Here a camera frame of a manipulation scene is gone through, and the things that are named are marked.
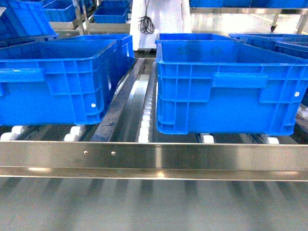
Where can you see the right blue plastic crate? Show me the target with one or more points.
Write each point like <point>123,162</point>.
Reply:
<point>227,87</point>

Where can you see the blue plastic crate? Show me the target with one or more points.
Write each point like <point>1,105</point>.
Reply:
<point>56,82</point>
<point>227,87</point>

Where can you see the left blue plastic crate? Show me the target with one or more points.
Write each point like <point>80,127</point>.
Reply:
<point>56,82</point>

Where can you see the blue crate far background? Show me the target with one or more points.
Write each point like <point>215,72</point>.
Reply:
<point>112,11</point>

